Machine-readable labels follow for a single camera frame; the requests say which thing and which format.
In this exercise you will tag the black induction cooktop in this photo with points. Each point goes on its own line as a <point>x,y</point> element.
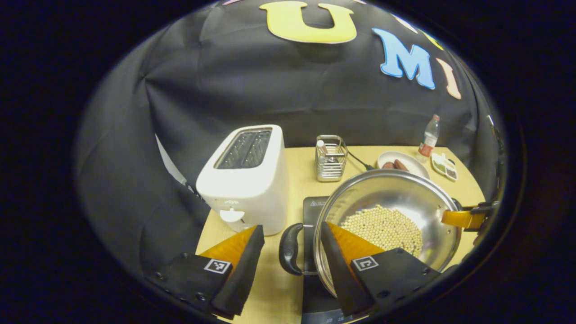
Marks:
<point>315,297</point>

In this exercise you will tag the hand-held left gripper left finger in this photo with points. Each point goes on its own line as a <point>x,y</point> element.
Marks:
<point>245,274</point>

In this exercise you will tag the pile of yellow soybeans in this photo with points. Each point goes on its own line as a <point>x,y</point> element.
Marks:
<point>387,229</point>

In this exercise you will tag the clear plastic water bottle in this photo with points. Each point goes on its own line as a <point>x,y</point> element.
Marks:
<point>428,139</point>

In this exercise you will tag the stainless steel pot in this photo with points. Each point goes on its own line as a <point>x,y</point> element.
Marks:
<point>382,189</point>

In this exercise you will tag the brown steak piece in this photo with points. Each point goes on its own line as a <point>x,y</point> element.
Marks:
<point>388,165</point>
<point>401,165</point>

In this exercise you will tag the white toaster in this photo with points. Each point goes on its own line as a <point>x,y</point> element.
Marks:
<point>252,193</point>

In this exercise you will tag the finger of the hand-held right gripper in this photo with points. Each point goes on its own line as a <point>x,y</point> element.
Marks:
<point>461,219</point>

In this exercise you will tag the white divided bean tray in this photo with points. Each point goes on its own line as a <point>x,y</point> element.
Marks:
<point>444,166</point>

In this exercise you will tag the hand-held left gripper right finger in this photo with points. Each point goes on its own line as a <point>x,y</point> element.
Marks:
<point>337,274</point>

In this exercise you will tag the white round plate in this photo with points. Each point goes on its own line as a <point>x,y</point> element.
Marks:
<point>414,166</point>

